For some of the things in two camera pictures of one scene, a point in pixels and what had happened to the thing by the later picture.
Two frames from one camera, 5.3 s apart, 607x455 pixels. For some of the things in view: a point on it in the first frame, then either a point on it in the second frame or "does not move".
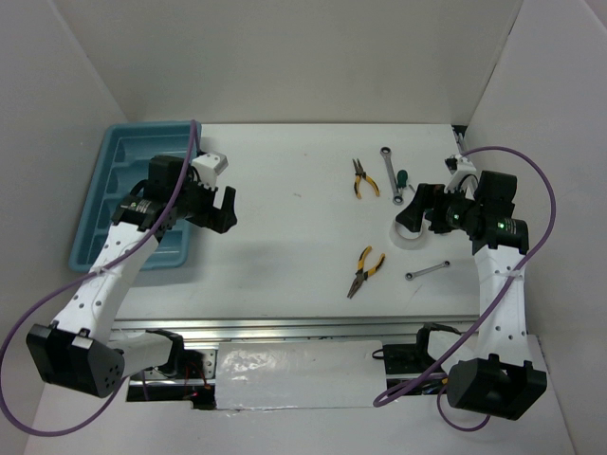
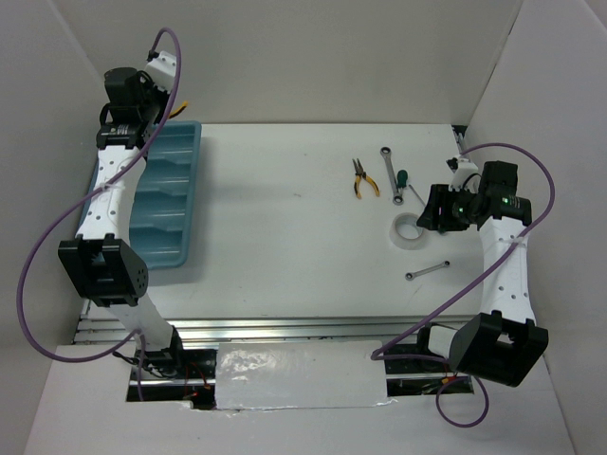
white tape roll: (404, 238) does not move
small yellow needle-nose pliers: (360, 173) does not move
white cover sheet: (300, 374) does not move
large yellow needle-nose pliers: (360, 274) to (178, 110)
